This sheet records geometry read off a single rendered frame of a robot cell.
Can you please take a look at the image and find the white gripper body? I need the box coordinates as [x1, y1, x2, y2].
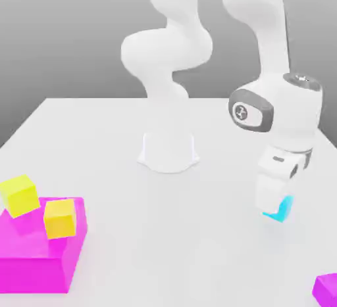
[254, 172, 290, 215]

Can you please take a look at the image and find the small cyan cube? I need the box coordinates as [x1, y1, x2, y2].
[262, 195, 295, 224]

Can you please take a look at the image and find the small purple cube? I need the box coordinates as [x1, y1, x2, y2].
[311, 272, 337, 307]

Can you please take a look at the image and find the small golden yellow cube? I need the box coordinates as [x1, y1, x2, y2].
[43, 198, 78, 240]

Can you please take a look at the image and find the small lime yellow cube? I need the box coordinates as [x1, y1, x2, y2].
[0, 174, 41, 219]

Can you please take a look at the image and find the large magenta box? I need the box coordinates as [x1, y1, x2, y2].
[0, 197, 88, 295]

